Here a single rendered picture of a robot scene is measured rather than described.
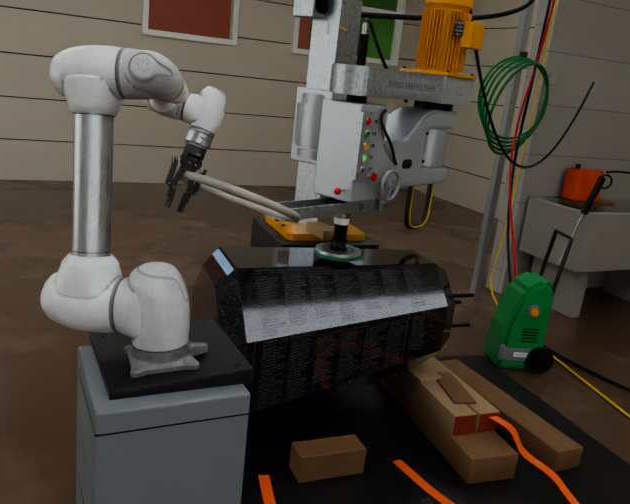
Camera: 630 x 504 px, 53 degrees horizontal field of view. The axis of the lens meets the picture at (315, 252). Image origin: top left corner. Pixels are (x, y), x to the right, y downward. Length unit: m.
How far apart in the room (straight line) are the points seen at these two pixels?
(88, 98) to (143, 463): 0.94
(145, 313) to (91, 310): 0.15
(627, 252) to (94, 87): 4.59
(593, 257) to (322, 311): 3.01
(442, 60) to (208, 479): 2.25
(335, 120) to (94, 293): 1.42
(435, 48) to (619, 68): 2.99
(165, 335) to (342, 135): 1.35
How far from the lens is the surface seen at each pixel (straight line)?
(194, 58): 8.85
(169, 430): 1.74
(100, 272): 1.78
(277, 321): 2.65
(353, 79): 2.72
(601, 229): 5.30
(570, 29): 5.62
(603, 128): 6.05
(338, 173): 2.78
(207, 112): 2.26
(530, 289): 4.09
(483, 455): 2.98
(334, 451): 2.80
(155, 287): 1.71
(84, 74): 1.78
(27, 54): 8.59
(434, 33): 3.32
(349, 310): 2.80
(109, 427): 1.70
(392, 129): 3.14
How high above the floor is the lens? 1.64
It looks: 16 degrees down
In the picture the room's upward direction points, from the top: 6 degrees clockwise
